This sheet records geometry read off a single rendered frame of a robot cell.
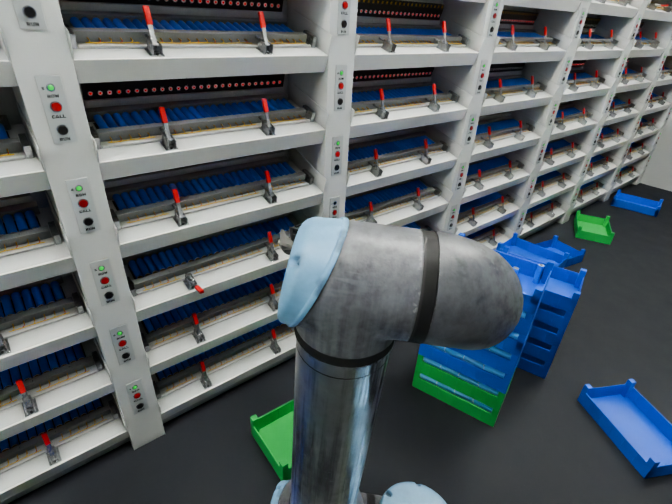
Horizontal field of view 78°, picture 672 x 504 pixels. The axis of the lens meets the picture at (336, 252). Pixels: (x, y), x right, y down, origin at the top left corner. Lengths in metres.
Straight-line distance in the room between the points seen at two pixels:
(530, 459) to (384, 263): 1.25
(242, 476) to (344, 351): 1.00
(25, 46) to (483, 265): 0.84
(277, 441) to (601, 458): 1.03
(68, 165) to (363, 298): 0.76
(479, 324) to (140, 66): 0.84
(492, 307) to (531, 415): 1.29
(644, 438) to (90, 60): 1.88
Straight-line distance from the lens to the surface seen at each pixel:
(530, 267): 1.44
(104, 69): 0.99
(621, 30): 3.03
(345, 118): 1.30
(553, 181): 2.98
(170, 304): 1.22
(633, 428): 1.83
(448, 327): 0.40
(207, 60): 1.05
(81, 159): 1.01
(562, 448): 1.64
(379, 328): 0.40
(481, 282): 0.40
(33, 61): 0.97
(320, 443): 0.57
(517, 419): 1.65
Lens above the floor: 1.18
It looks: 30 degrees down
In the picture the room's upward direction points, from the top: 3 degrees clockwise
